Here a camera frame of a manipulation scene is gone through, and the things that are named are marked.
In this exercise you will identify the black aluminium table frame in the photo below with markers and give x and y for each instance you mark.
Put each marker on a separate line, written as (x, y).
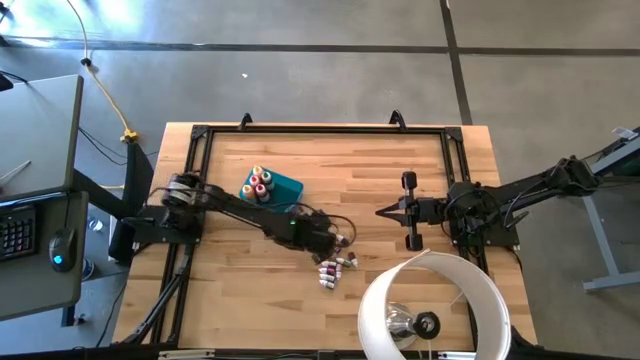
(325, 130)

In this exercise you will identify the black computer mouse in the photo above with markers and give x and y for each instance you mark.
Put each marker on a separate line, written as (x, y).
(62, 245)

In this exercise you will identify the small brown food coloring bottle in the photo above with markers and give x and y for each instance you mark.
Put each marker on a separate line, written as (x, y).
(338, 273)

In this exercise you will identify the large orange bottle yellow bands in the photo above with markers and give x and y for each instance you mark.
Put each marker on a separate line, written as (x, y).
(247, 190)

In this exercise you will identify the dark grey keyboard shelf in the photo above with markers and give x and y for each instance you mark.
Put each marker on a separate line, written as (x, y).
(30, 290)

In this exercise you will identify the middle white dropper bottle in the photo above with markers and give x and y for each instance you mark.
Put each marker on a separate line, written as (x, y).
(327, 277)

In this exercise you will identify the blue plastic bin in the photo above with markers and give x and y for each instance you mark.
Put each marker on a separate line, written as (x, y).
(287, 192)

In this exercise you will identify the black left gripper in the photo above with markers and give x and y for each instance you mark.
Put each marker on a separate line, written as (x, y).
(315, 232)

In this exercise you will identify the small green food coloring bottle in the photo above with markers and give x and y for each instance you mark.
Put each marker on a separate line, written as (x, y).
(344, 262)

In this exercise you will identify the black curved frame bracket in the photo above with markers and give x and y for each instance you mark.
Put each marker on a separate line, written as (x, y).
(246, 115)
(397, 114)

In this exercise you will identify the white lamp shade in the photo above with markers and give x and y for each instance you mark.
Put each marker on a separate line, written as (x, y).
(372, 320)

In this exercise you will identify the silver pen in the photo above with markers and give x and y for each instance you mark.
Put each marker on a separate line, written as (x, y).
(15, 171)

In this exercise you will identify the chrome lamp base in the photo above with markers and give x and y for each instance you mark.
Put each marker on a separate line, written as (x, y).
(400, 325)

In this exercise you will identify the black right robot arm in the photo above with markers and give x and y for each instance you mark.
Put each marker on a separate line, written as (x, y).
(530, 187)

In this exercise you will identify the white tag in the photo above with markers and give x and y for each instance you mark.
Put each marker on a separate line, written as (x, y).
(623, 132)

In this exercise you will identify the small black food coloring bottle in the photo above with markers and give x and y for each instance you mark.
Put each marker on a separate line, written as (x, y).
(342, 239)
(327, 263)

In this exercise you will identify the grey metal side table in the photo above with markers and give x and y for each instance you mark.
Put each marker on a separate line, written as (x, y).
(597, 235)

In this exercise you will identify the small pink food coloring bottle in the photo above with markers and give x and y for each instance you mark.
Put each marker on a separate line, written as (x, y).
(327, 270)

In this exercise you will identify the large green food coloring bottle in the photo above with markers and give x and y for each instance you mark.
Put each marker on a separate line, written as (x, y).
(266, 176)

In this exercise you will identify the small dark brown coloring bottle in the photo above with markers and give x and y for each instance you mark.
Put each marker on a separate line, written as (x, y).
(352, 258)

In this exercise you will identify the rightmost white dropper bottle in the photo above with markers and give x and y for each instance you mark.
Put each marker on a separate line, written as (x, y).
(328, 285)

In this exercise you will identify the black cylinder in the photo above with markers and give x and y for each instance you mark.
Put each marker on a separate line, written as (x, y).
(121, 242)

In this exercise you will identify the small silver round object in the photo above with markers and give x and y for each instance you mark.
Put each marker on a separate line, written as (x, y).
(95, 224)

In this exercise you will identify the large orange bottle yellow tip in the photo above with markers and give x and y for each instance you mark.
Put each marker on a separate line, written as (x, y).
(257, 170)

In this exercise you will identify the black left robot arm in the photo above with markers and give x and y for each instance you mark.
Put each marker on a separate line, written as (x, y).
(240, 207)

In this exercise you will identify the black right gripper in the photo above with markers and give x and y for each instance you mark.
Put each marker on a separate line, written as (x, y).
(425, 210)

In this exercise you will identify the white dropper bottle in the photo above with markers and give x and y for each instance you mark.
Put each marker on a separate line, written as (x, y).
(327, 277)
(328, 285)

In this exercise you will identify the black keyboard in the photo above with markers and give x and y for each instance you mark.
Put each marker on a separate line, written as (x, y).
(17, 232)

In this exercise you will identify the large red food coloring bottle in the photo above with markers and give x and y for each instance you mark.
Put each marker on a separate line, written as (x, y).
(260, 189)

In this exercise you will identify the grey desk top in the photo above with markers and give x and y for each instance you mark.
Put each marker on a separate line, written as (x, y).
(40, 135)

